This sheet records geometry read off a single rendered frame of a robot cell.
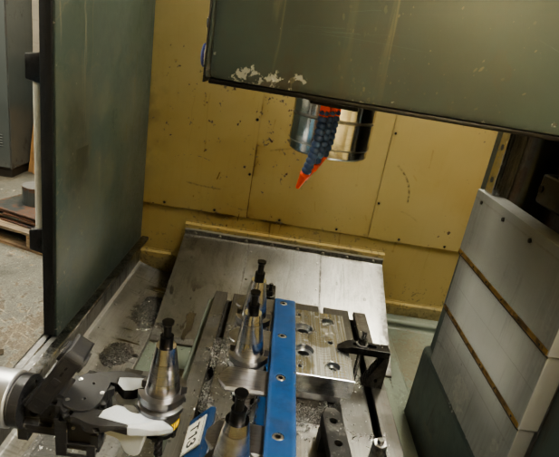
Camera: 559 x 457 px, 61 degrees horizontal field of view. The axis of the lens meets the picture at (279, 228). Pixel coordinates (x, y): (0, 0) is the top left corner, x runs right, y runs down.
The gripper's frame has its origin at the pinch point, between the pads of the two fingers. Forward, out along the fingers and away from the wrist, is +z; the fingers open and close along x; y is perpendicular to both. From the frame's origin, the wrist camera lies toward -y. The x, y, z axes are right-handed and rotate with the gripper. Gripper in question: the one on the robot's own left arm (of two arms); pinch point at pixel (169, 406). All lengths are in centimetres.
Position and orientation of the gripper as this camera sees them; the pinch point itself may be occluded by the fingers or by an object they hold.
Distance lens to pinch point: 69.1
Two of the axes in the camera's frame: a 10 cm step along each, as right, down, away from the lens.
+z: 9.9, 1.4, 0.2
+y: -1.3, 9.3, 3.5
